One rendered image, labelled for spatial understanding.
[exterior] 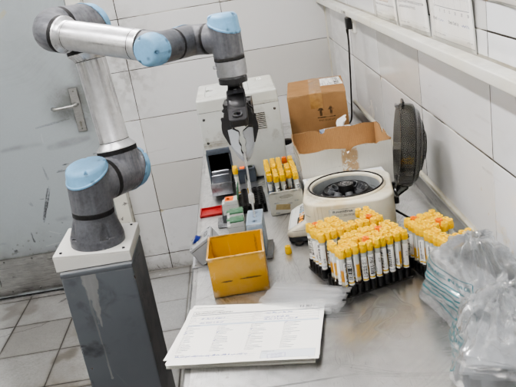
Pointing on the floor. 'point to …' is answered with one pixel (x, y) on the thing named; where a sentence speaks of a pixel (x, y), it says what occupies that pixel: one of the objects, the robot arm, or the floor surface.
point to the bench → (434, 355)
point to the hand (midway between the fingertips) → (245, 157)
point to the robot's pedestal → (118, 323)
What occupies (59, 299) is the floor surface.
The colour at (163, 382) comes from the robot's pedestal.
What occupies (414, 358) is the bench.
